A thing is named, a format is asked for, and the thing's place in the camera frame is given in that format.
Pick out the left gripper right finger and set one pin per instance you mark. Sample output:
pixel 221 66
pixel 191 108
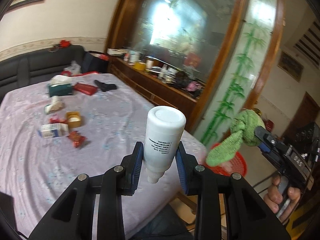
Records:
pixel 247 215

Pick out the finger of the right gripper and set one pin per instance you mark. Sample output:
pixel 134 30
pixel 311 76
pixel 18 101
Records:
pixel 267 143

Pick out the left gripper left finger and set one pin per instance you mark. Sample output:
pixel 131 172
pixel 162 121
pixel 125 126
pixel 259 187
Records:
pixel 90 200

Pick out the green towel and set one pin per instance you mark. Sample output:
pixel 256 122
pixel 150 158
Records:
pixel 242 131

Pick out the red snack packet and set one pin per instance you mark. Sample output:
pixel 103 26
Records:
pixel 76 138

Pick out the white yellow medicine box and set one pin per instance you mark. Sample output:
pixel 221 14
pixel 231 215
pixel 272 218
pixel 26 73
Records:
pixel 53 130

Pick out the yellow small box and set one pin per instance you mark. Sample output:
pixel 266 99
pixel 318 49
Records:
pixel 74 119

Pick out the white plastic bottle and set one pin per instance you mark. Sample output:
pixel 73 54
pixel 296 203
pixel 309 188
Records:
pixel 164 128

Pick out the red foil wrapper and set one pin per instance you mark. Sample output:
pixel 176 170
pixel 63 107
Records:
pixel 55 119

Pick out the person right hand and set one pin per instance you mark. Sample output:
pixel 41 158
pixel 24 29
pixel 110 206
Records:
pixel 273 198

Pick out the red plastic waste basket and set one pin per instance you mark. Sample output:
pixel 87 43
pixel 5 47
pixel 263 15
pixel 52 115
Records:
pixel 235 165

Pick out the wooden sideboard cabinet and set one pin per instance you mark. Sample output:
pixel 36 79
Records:
pixel 207 58

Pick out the crumpled white cloth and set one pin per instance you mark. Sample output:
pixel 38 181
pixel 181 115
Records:
pixel 55 105

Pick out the green tissue box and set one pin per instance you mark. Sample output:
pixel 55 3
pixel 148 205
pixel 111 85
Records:
pixel 60 85

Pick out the red flat pouch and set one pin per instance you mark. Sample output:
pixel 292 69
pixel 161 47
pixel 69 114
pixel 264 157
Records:
pixel 85 88

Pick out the black toy pistol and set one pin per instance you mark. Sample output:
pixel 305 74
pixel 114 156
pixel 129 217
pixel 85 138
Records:
pixel 105 87

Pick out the yellow tub on cabinet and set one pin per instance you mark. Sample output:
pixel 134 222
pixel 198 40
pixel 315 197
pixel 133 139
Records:
pixel 140 66

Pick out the black leather sofa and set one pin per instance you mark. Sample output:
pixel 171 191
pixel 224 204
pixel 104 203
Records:
pixel 36 66

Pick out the dark shopping bag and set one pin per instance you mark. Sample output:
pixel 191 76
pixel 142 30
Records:
pixel 95 61

